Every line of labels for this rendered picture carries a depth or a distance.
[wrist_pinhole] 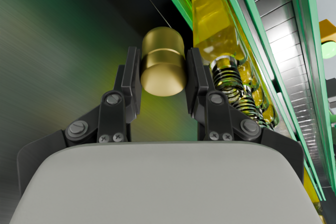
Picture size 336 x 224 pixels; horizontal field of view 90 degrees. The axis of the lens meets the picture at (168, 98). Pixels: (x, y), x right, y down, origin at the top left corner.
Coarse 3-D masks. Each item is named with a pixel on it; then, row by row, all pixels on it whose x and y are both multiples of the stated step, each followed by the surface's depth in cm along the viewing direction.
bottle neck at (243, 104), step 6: (246, 90) 22; (246, 96) 21; (234, 102) 22; (240, 102) 21; (246, 102) 21; (252, 102) 21; (240, 108) 21; (246, 108) 20; (252, 108) 20; (246, 114) 20; (252, 114) 20; (258, 120) 20
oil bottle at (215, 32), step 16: (192, 0) 31; (208, 0) 26; (224, 0) 24; (192, 16) 27; (208, 16) 24; (224, 16) 21; (208, 32) 21; (224, 32) 19; (208, 48) 20; (224, 48) 19; (240, 48) 19; (208, 64) 21; (240, 64) 21
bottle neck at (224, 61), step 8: (224, 56) 19; (216, 64) 19; (224, 64) 18; (232, 64) 18; (216, 72) 18; (224, 72) 18; (232, 72) 17; (216, 80) 18; (224, 80) 17; (232, 80) 17; (240, 80) 17; (216, 88) 17; (224, 88) 17; (232, 88) 19; (240, 88) 16; (232, 96) 18; (240, 96) 17
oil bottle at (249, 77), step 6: (240, 30) 34; (246, 48) 26; (246, 60) 23; (246, 66) 22; (252, 66) 23; (240, 72) 22; (246, 72) 22; (252, 72) 22; (246, 78) 22; (252, 78) 22; (258, 78) 24; (246, 84) 23; (252, 84) 23; (258, 84) 24; (252, 90) 24
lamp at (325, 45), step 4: (328, 40) 44; (332, 40) 44; (324, 44) 44; (328, 44) 44; (332, 44) 43; (324, 48) 44; (328, 48) 44; (332, 48) 43; (324, 52) 44; (328, 52) 44; (332, 52) 44; (324, 56) 45; (328, 56) 45
